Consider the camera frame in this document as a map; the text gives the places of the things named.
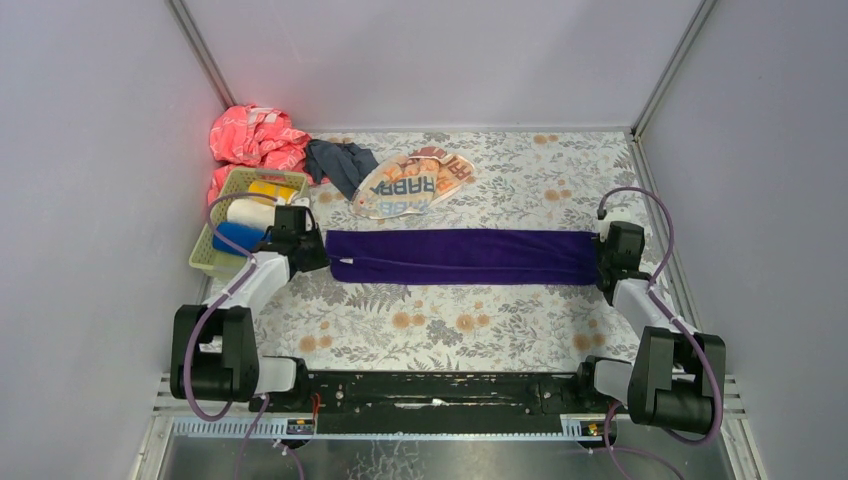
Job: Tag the purple towel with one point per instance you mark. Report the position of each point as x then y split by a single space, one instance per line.
462 257

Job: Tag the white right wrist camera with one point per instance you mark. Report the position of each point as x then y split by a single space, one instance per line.
603 226

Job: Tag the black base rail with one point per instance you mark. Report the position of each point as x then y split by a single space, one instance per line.
451 404

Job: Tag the floral table cloth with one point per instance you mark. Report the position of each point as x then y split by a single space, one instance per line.
540 181

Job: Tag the pale green plastic basket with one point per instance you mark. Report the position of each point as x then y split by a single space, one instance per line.
221 265

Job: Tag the dark grey cloth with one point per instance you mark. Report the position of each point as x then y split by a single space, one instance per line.
344 165

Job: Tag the yellow rolled towel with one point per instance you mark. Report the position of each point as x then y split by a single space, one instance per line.
269 193

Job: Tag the blue rolled towel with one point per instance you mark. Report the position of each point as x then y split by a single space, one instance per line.
236 239

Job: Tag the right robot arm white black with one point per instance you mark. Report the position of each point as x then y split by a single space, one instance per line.
676 380

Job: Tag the beige lettered towel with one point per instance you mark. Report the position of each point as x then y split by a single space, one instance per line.
411 184

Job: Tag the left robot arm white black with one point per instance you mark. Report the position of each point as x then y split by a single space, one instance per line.
214 353

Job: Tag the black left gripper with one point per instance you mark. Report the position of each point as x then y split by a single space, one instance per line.
317 251

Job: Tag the pink patterned cloth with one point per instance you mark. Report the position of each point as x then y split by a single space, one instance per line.
254 137

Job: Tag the white rolled towel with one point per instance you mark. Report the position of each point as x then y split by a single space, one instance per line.
251 213

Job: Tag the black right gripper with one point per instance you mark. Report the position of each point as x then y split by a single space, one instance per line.
606 259

